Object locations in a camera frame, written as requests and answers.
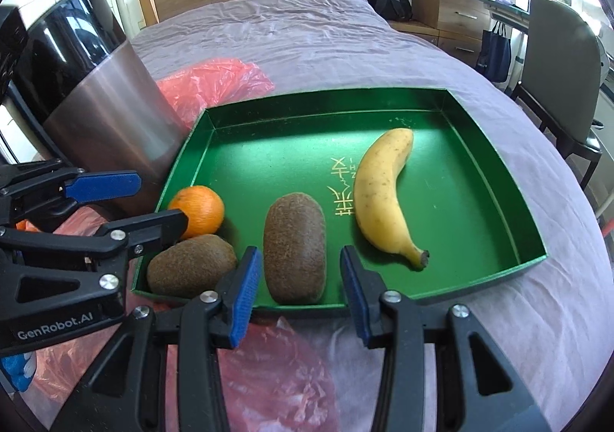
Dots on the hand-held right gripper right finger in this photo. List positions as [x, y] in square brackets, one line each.
[356, 300]

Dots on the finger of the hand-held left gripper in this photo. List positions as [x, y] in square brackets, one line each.
[153, 225]
[103, 186]

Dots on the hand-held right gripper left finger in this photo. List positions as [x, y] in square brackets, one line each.
[244, 300]

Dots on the orange mandarin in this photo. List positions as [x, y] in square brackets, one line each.
[204, 211]
[24, 225]

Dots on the round brown kiwi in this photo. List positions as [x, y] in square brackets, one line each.
[192, 266]

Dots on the long brown kiwi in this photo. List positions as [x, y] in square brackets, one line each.
[295, 245]

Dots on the red plastic bag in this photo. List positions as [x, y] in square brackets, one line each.
[278, 379]
[211, 86]

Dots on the green tray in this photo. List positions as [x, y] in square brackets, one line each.
[431, 201]

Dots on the person's left hand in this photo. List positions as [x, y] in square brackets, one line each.
[19, 369]

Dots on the steel trash can black lid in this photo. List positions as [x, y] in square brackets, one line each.
[120, 115]

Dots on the yellow banana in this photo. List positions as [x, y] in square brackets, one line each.
[379, 187]

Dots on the bed with purple sheet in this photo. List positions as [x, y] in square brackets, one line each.
[312, 43]

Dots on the low wooden nightstand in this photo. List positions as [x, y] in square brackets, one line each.
[412, 32]

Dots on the dark blue tote bag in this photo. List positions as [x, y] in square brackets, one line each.
[494, 53]

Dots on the wooden drawer cabinet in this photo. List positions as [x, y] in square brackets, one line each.
[451, 5]

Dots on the desk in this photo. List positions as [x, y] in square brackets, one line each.
[508, 9]

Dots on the grey chair black frame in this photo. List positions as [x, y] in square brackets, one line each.
[556, 57]

